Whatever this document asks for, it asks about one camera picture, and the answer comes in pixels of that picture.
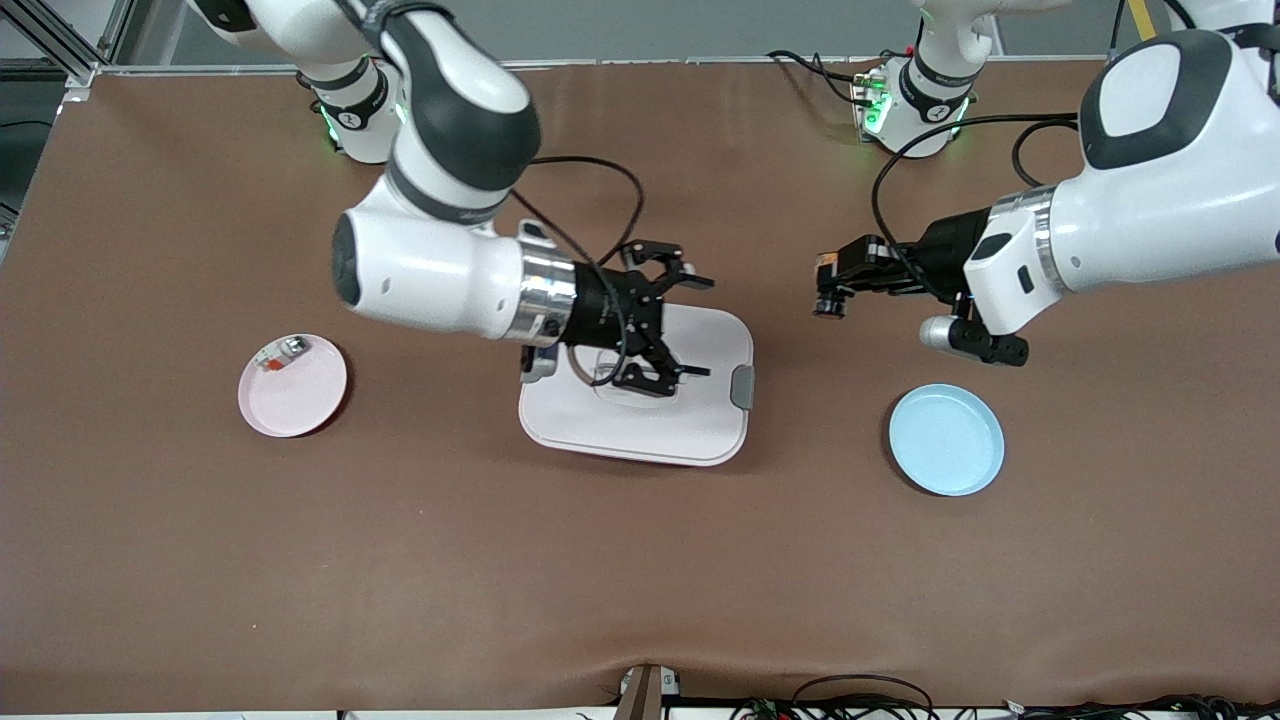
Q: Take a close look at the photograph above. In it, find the white circuit breaker switch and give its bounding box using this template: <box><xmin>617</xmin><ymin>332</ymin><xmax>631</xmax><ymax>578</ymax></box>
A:
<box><xmin>254</xmin><ymin>337</ymin><xmax>312</xmax><ymax>374</ymax></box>

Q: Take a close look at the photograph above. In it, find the light blue round plate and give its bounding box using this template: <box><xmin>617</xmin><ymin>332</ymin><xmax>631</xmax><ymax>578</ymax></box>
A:
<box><xmin>889</xmin><ymin>384</ymin><xmax>1005</xmax><ymax>497</ymax></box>

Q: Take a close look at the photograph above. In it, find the black base power cable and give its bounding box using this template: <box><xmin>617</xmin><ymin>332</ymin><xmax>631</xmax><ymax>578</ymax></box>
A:
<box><xmin>765</xmin><ymin>48</ymin><xmax>883</xmax><ymax>107</ymax></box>

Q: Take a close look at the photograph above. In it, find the white lidded storage box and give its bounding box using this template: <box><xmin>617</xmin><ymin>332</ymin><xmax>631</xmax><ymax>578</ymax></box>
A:
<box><xmin>518</xmin><ymin>300</ymin><xmax>754</xmax><ymax>468</ymax></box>

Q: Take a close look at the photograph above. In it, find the black looped floor cable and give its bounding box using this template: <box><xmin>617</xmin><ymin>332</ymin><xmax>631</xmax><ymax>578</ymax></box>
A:
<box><xmin>790</xmin><ymin>674</ymin><xmax>937</xmax><ymax>720</ymax></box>

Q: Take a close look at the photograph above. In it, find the table edge camera bracket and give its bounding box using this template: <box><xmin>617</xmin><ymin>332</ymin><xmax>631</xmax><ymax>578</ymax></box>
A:
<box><xmin>612</xmin><ymin>664</ymin><xmax>683</xmax><ymax>720</ymax></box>

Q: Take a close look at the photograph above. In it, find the tangled black cable bundle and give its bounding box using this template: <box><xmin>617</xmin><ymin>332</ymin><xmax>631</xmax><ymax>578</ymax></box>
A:
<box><xmin>935</xmin><ymin>692</ymin><xmax>1280</xmax><ymax>720</ymax></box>

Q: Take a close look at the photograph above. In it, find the aluminium profile frame rack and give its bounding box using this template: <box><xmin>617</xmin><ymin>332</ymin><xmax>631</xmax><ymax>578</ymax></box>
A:
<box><xmin>0</xmin><ymin>0</ymin><xmax>141</xmax><ymax>89</ymax></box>

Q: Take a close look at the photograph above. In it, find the black orange pushbutton switch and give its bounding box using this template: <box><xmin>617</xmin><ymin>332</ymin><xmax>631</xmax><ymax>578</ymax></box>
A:
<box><xmin>813</xmin><ymin>253</ymin><xmax>851</xmax><ymax>320</ymax></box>

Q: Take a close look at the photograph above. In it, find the pink round plate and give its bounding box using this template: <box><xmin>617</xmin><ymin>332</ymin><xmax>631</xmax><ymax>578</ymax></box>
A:
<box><xmin>238</xmin><ymin>334</ymin><xmax>348</xmax><ymax>438</ymax></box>

